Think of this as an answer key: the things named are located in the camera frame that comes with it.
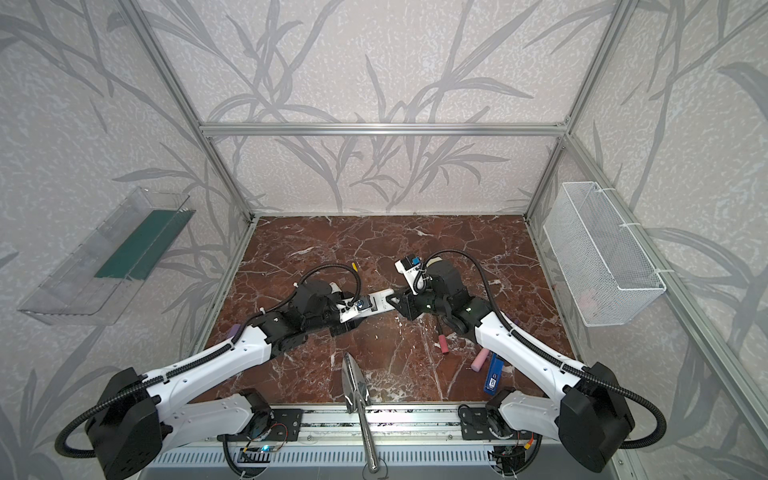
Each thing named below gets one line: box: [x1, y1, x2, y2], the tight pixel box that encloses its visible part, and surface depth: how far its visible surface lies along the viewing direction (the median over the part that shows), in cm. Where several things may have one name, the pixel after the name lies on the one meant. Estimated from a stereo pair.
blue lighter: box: [484, 353, 505, 396], surface depth 80 cm
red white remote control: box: [354, 288, 396, 318], surface depth 77 cm
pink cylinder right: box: [470, 348, 490, 373], surface depth 85 cm
